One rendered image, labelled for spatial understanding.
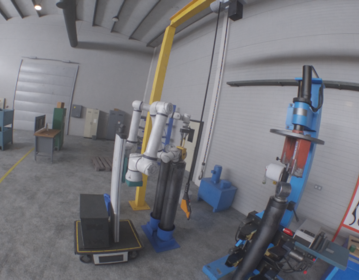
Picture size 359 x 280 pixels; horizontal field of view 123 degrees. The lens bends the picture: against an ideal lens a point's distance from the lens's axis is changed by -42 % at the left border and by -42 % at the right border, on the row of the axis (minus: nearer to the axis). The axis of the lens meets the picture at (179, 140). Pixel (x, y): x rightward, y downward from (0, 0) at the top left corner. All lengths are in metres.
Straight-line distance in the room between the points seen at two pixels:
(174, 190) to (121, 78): 9.87
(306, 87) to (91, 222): 2.69
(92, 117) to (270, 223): 10.15
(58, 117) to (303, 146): 7.37
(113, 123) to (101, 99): 1.81
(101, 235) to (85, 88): 9.88
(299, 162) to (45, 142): 6.15
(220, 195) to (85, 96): 9.60
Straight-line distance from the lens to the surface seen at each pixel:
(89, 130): 10.69
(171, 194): 2.36
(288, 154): 1.86
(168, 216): 2.55
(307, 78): 1.90
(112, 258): 2.41
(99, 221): 2.04
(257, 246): 1.97
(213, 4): 2.60
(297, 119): 1.67
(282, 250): 1.92
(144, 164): 1.61
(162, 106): 1.62
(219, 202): 4.12
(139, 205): 3.83
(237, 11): 2.19
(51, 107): 11.38
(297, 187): 2.13
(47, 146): 6.06
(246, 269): 2.20
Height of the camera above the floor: 2.03
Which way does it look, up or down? 7 degrees down
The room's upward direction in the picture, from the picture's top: 11 degrees clockwise
